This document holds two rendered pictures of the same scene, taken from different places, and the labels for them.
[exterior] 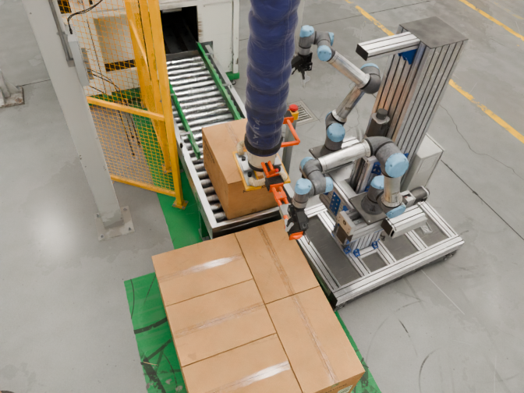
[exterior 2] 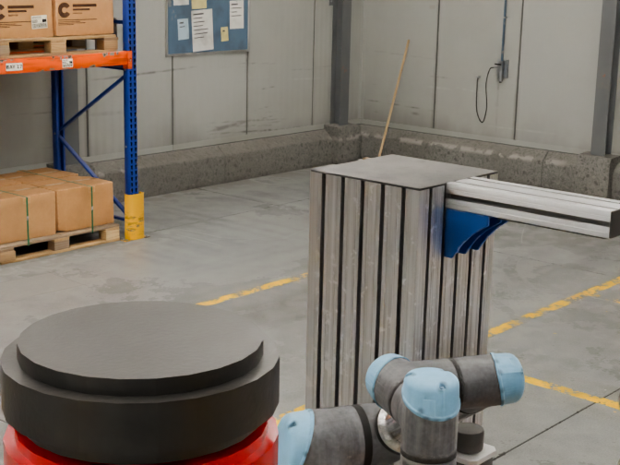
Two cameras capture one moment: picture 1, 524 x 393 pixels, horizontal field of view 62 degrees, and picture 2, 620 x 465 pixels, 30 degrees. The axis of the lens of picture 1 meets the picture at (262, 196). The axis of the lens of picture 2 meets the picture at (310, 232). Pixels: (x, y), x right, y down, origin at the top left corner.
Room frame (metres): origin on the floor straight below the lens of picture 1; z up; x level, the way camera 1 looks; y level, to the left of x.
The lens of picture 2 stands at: (2.96, 1.14, 2.41)
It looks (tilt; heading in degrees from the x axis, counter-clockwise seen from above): 13 degrees down; 251
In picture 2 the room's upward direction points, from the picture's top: 1 degrees clockwise
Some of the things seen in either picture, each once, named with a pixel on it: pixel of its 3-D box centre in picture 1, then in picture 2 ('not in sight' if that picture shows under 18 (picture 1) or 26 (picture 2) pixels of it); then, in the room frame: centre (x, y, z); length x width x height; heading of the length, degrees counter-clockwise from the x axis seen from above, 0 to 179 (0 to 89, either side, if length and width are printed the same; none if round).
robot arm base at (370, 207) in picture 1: (374, 200); not in sight; (1.78, -0.70, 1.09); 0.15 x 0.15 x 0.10
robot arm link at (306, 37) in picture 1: (306, 37); (429, 413); (2.34, -0.18, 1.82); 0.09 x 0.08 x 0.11; 90
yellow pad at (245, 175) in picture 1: (246, 168); not in sight; (1.92, 0.11, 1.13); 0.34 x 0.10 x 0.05; 21
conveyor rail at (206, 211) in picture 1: (175, 132); not in sight; (2.89, 0.82, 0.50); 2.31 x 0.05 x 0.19; 25
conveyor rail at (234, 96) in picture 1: (243, 118); not in sight; (3.17, 0.23, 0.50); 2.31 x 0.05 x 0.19; 25
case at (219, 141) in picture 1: (239, 167); not in sight; (2.29, 0.18, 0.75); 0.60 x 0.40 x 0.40; 26
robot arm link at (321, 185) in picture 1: (319, 183); not in sight; (1.47, -0.28, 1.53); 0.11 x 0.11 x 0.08; 24
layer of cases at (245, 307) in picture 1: (249, 323); not in sight; (1.25, 0.01, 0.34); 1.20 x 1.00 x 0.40; 25
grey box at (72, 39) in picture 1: (78, 55); not in sight; (2.25, 1.17, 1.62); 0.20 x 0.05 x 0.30; 25
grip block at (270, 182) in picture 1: (274, 182); not in sight; (1.72, -0.07, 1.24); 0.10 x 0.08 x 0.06; 111
